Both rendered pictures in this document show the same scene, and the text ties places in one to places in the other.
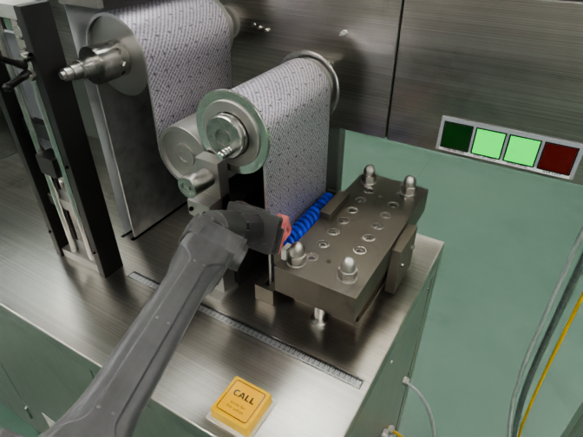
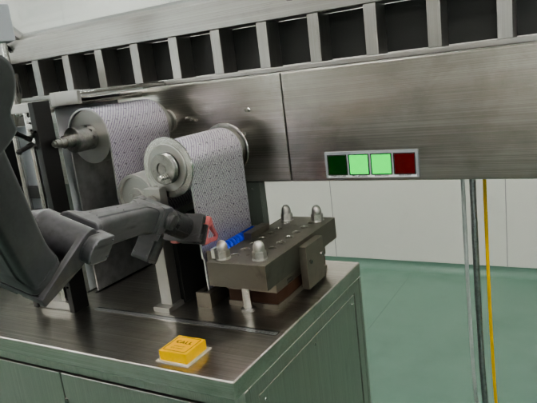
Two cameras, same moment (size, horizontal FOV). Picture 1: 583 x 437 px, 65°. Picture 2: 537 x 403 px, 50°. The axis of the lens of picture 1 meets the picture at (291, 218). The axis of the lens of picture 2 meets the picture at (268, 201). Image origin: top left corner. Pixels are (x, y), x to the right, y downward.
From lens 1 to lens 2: 0.69 m
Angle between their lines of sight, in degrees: 23
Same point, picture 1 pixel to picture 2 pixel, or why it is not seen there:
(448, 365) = not seen: outside the picture
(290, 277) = (218, 266)
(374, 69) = (272, 130)
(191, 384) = (145, 349)
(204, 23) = (149, 114)
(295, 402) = (224, 347)
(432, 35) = (304, 99)
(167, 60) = (123, 134)
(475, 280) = (463, 376)
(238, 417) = (179, 350)
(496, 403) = not seen: outside the picture
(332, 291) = (248, 266)
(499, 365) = not seen: outside the picture
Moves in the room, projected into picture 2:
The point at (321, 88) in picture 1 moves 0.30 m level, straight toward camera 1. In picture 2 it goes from (232, 143) to (218, 161)
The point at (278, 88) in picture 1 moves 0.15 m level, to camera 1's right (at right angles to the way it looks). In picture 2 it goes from (198, 138) to (258, 131)
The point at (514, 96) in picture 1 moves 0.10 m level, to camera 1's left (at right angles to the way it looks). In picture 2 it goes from (364, 127) to (325, 132)
